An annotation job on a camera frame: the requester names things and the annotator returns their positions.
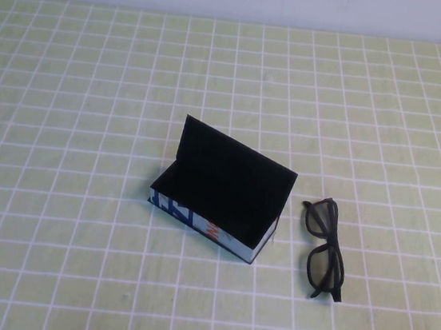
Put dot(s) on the black printed glasses case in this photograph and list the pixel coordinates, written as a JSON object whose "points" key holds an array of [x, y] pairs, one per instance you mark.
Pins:
{"points": [[226, 182]]}

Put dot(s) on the black framed glasses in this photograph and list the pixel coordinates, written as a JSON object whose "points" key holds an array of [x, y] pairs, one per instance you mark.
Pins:
{"points": [[331, 242]]}

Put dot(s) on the green checked tablecloth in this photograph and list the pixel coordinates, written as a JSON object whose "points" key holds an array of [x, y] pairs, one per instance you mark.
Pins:
{"points": [[89, 116]]}

